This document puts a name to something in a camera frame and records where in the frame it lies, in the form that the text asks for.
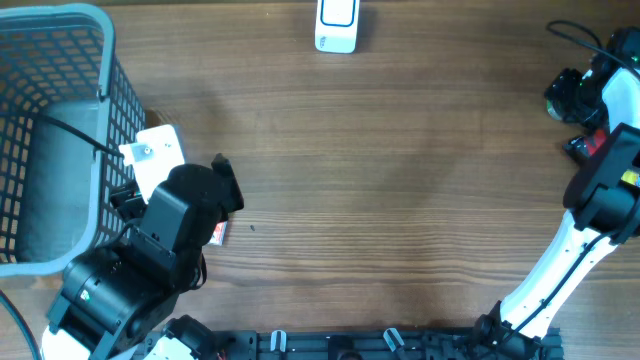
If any black red snack packet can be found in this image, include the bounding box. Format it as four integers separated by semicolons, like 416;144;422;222
562;129;607;165

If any red small carton box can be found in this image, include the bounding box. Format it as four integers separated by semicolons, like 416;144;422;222
208;221;228;246

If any green tin can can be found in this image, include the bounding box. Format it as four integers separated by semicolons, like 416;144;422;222
546;100;563;121

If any yellow drink bottle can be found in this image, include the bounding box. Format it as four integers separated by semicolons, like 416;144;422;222
621;170;640;187

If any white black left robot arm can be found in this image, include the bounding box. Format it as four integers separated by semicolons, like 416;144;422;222
40;154;244;359

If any grey plastic mesh basket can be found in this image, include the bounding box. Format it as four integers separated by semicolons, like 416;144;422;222
1;3;146;277

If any white barcode scanner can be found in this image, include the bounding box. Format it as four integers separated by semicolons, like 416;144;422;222
314;0;360;54

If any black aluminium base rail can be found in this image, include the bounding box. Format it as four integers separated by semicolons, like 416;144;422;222
118;327;565;360

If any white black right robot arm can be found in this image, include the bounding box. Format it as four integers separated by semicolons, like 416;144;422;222
457;20;639;359

